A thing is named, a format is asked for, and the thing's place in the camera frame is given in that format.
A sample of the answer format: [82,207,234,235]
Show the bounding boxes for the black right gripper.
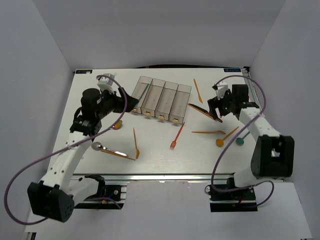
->
[207,89,236,120]

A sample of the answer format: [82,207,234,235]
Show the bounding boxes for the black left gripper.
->
[95,87,138,120]

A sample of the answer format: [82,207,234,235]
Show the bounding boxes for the teal plastic knife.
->
[138,83,150,102]

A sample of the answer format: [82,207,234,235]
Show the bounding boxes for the orange plastic knife top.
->
[193,78,203,104]

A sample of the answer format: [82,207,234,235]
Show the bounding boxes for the teal plastic spoon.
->
[235,131,250,146]

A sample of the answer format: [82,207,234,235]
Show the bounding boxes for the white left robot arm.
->
[27,88,139,223]

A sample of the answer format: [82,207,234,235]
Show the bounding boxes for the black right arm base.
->
[204,174,258,213]

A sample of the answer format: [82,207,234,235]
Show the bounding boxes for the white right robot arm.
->
[207,83,295,200]

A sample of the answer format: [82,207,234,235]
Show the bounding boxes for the orange plastic fork right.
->
[192,130,226,135]

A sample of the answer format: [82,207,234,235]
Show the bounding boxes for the clear four-compartment organizer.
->
[131,76,192,124]

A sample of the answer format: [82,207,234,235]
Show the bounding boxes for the blue label right corner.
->
[223,68,242,73]

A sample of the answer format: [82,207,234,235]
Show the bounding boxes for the orange plastic spoon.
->
[215,127,239,147]

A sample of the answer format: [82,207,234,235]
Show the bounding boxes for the black label left corner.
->
[75,69,93,74]

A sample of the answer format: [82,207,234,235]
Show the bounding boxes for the orange pink knife left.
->
[100,149,137,161]

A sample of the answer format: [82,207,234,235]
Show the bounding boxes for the silver metal spoon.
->
[91,142,109,151]

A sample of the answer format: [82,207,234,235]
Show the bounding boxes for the red-orange plastic fork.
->
[169,122,185,150]

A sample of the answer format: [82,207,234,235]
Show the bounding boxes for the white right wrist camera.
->
[212,81,229,100]

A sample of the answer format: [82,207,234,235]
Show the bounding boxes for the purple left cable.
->
[4,74,128,225]

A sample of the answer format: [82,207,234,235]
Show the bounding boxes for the purple cable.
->
[4,74,128,225]
[204,74,275,207]

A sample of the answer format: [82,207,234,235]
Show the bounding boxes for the aluminium rail right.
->
[241,67,252,86]

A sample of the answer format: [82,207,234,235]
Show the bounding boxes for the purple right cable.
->
[204,74,275,207]

